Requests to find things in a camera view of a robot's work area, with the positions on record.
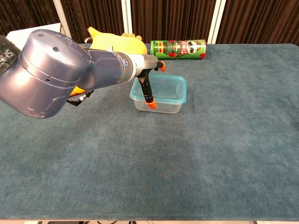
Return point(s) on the yellow rubber chicken toy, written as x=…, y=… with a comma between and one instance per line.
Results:
x=76, y=91

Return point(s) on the teal table cover cloth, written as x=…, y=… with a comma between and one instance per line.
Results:
x=149, y=163

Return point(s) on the blue container lid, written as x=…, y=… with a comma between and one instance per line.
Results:
x=168, y=88

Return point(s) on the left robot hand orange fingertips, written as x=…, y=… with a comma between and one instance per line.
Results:
x=146, y=61

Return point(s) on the white partition frame post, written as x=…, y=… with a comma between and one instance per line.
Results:
x=126, y=16
x=216, y=21
x=61, y=11

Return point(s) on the white rectangular box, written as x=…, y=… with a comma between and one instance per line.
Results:
x=21, y=35

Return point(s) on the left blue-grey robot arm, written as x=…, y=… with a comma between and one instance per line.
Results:
x=51, y=74

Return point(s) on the clear plastic container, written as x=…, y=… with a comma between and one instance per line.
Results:
x=165, y=108

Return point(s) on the yellow plush toy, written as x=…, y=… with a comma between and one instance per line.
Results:
x=116, y=42

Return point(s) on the green chips can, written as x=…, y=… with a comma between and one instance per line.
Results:
x=177, y=49

